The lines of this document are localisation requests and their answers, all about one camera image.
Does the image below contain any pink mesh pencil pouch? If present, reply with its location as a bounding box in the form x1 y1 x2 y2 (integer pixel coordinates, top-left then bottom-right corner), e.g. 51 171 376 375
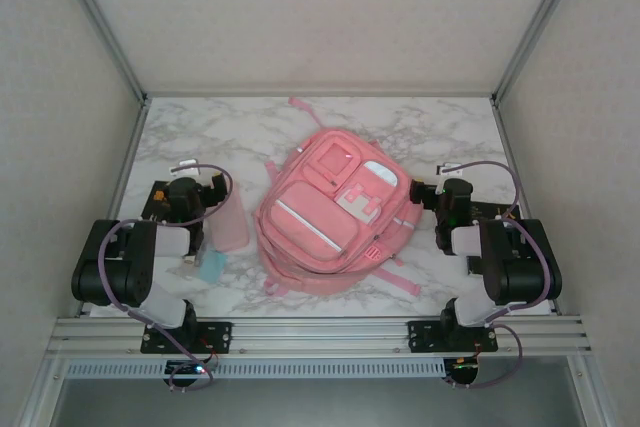
207 181 250 254

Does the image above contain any light blue sticky pad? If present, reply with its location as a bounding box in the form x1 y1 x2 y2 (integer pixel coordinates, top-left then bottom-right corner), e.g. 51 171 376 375
195 249 229 284

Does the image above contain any pink school backpack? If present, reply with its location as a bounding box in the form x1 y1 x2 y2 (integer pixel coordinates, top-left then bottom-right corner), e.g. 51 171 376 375
253 95 421 302

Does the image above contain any black controller board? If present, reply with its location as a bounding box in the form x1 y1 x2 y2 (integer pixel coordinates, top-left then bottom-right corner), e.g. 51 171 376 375
164 359 209 379
443 356 482 384

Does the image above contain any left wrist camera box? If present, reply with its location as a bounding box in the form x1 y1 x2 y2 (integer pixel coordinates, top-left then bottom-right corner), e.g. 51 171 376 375
168 158 202 177

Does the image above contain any aluminium side rail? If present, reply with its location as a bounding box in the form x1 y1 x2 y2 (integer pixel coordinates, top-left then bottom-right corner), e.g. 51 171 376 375
74 96 151 318
492 96 561 316

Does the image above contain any aluminium cross rail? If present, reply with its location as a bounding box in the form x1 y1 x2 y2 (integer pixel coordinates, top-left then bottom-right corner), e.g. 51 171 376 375
47 315 594 361

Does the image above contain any grey slotted cable duct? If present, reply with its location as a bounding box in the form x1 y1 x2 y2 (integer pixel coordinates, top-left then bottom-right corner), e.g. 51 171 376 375
64 359 446 379

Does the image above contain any aluminium frame post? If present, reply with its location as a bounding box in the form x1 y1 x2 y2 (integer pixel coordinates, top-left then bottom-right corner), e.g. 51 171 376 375
47 0 151 108
489 0 594 108

